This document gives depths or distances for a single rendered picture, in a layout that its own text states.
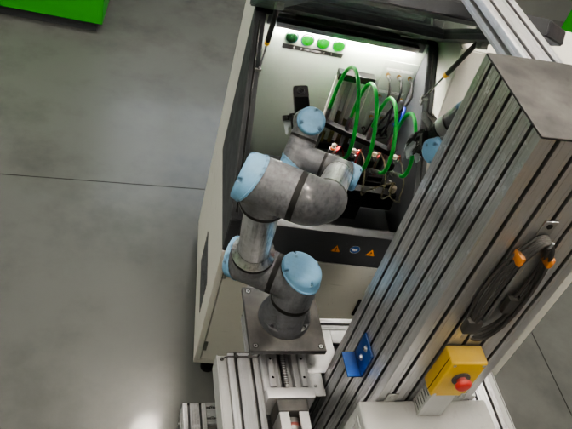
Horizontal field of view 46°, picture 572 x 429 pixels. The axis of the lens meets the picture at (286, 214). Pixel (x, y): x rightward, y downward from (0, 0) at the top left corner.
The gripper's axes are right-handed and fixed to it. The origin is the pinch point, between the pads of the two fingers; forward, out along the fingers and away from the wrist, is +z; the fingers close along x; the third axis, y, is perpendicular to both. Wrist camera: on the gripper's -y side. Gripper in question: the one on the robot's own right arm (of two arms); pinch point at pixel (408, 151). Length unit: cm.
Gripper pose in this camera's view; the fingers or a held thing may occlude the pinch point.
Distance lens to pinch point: 234.2
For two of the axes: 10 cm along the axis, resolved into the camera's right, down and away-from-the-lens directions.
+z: -4.2, 3.5, 8.4
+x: 9.0, 3.2, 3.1
